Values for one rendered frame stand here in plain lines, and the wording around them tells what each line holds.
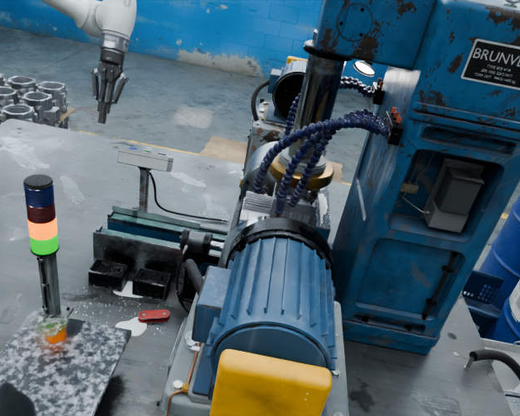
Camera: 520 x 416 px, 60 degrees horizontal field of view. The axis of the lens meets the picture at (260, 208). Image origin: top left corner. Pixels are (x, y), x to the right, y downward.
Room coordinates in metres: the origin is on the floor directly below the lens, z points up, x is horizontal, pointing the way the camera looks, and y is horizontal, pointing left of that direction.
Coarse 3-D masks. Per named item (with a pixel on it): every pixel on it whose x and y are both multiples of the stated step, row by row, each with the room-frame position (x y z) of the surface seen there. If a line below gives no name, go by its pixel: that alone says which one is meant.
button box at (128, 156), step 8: (120, 152) 1.33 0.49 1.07; (128, 152) 1.34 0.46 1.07; (136, 152) 1.34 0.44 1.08; (144, 152) 1.34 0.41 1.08; (120, 160) 1.32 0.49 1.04; (128, 160) 1.32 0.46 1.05; (136, 160) 1.33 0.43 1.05; (144, 160) 1.33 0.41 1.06; (152, 160) 1.33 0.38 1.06; (160, 160) 1.33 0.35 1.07; (168, 160) 1.34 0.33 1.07; (152, 168) 1.32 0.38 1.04; (160, 168) 1.32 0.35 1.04; (168, 168) 1.34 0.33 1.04
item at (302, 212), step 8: (288, 192) 1.18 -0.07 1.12; (304, 192) 1.18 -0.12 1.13; (272, 200) 1.08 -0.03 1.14; (288, 200) 1.12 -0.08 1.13; (304, 200) 1.17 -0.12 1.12; (272, 208) 1.08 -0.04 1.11; (288, 208) 1.08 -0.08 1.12; (296, 208) 1.08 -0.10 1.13; (304, 208) 1.08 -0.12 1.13; (312, 208) 1.08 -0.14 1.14; (280, 216) 1.08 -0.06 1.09; (288, 216) 1.08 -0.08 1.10; (296, 216) 1.08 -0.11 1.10; (304, 216) 1.08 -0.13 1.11; (312, 216) 1.08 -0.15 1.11
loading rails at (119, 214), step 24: (120, 216) 1.18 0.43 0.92; (144, 216) 1.20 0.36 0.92; (168, 216) 1.21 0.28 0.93; (96, 240) 1.06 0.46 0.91; (120, 240) 1.06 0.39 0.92; (144, 240) 1.08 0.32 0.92; (168, 240) 1.16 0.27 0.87; (216, 240) 1.16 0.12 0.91; (144, 264) 1.05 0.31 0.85; (168, 264) 1.05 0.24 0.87; (216, 264) 1.06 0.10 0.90
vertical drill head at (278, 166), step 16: (320, 64) 1.09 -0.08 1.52; (336, 64) 1.09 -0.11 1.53; (304, 80) 1.12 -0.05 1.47; (320, 80) 1.09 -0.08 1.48; (336, 80) 1.10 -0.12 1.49; (304, 96) 1.11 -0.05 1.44; (320, 96) 1.09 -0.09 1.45; (336, 96) 1.12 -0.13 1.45; (304, 112) 1.10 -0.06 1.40; (320, 112) 1.09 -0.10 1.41; (304, 144) 1.09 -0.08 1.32; (288, 160) 1.09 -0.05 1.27; (304, 160) 1.09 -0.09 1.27; (320, 160) 1.13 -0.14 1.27; (272, 176) 1.09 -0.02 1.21; (320, 176) 1.08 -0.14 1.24
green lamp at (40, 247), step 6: (36, 240) 0.81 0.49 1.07; (42, 240) 0.81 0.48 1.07; (48, 240) 0.82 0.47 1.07; (54, 240) 0.83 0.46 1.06; (36, 246) 0.81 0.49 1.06; (42, 246) 0.81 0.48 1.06; (48, 246) 0.81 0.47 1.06; (54, 246) 0.83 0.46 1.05; (36, 252) 0.81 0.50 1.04; (42, 252) 0.81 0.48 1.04; (48, 252) 0.81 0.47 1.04
